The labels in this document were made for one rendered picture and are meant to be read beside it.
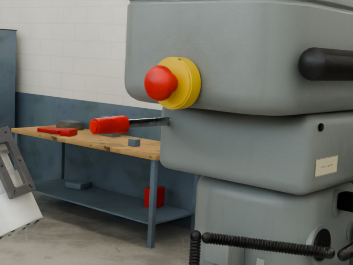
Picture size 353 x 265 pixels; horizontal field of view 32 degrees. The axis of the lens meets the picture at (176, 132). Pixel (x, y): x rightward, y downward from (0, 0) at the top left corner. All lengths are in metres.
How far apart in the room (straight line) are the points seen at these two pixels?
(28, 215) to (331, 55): 0.40
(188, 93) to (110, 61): 6.47
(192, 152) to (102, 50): 6.45
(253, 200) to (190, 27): 0.26
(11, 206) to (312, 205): 0.38
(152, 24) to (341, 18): 0.22
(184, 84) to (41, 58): 7.43
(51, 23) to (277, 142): 7.27
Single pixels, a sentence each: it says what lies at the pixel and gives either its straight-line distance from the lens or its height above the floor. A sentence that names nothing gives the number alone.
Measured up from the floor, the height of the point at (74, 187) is 0.25.
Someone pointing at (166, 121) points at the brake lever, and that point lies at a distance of 0.86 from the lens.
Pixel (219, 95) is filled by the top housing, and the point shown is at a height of 1.75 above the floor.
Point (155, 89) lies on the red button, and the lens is 0.69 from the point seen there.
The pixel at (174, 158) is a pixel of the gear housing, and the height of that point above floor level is 1.65.
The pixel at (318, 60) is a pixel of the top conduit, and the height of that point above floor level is 1.79.
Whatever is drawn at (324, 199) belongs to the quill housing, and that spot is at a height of 1.61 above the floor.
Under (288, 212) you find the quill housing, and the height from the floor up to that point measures 1.60.
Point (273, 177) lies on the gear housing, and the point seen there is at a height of 1.65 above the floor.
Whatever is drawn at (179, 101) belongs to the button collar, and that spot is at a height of 1.74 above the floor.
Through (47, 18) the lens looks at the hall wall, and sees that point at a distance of 8.04.
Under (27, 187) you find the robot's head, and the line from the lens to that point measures 0.78.
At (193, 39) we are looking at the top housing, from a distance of 0.72.
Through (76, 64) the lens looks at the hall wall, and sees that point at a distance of 7.59.
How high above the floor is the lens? 1.79
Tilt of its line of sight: 7 degrees down
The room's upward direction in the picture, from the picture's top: 3 degrees clockwise
